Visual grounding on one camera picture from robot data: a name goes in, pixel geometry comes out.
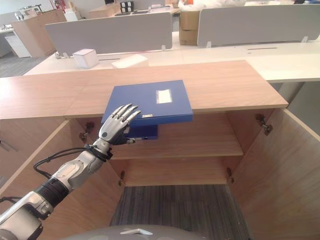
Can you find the metal door hinge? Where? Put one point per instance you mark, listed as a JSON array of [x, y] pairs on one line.
[[264, 124], [121, 178], [86, 132]]

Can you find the blue folder with metal clasp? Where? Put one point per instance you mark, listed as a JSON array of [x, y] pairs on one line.
[[143, 132]]

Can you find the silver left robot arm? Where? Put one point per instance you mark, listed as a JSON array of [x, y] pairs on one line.
[[50, 185]]

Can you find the white office desk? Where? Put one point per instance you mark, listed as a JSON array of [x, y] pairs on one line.
[[225, 57]]

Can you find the wooden desk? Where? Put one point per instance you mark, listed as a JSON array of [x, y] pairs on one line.
[[110, 11]]

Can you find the white plastic box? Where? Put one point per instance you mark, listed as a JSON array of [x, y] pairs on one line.
[[85, 58]]

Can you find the black box stack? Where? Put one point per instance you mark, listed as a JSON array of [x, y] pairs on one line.
[[126, 7]]

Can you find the wooden cabinet shelf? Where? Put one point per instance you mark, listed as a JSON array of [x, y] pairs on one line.
[[185, 142]]

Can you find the grey desk divider panel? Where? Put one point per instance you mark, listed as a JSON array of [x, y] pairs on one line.
[[110, 32], [257, 23]]

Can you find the wooden storage cabinet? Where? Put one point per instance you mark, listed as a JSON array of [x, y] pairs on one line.
[[37, 32]]

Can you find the grey robot torso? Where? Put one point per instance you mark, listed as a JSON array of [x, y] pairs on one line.
[[140, 233]]

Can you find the cardboard box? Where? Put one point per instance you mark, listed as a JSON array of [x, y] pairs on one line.
[[189, 19], [188, 37]]

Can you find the white drawer pedestal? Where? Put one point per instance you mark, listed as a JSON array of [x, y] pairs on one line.
[[17, 45]]

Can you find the flat white box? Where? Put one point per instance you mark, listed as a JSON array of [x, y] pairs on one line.
[[130, 61]]

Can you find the wooden office cabinet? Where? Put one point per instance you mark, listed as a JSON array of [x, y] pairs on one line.
[[150, 120]]

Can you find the blue file folder box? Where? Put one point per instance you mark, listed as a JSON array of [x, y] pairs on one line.
[[152, 100]]

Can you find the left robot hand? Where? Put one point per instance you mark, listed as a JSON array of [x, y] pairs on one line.
[[110, 130]]

